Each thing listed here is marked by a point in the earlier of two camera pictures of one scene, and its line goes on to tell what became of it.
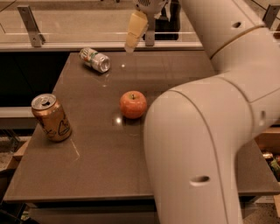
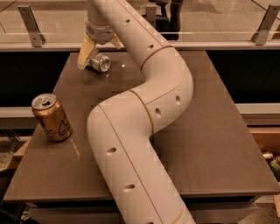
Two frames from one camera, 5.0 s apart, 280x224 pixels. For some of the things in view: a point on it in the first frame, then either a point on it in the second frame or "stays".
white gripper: (149, 6) -> (98, 34)
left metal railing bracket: (29, 20) stays
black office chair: (167, 30) stays
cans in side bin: (274, 163) stays
